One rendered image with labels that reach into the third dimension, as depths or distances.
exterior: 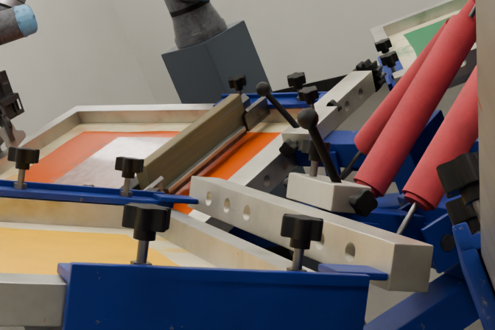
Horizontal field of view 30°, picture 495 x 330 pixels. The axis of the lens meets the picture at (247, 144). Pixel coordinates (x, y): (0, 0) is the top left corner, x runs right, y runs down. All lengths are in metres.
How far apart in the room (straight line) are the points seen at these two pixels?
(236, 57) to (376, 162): 1.27
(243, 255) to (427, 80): 0.42
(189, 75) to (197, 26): 0.14
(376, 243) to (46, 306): 0.36
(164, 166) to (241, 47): 0.82
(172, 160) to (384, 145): 0.62
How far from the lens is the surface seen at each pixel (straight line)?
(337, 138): 1.72
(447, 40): 1.39
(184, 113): 2.25
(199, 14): 2.53
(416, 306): 1.34
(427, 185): 1.22
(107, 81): 6.96
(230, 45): 2.54
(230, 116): 2.00
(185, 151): 1.87
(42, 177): 2.20
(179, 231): 1.30
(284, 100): 2.10
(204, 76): 2.52
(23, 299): 0.81
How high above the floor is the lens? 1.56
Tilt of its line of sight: 15 degrees down
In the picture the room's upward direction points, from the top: 23 degrees counter-clockwise
